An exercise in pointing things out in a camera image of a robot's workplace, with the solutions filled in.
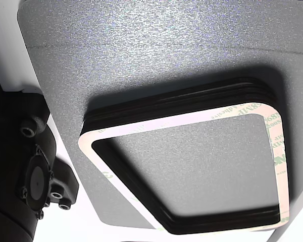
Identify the black frame with adhesive liner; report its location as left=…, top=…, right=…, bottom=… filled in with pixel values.
left=82, top=84, right=281, bottom=235
left=84, top=80, right=278, bottom=235
left=80, top=87, right=285, bottom=235
left=77, top=100, right=290, bottom=232

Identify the black six-joint robot arm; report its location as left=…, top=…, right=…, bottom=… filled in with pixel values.
left=0, top=74, right=80, bottom=242

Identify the gray textured base plate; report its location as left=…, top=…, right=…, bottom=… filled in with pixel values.
left=17, top=0, right=303, bottom=231

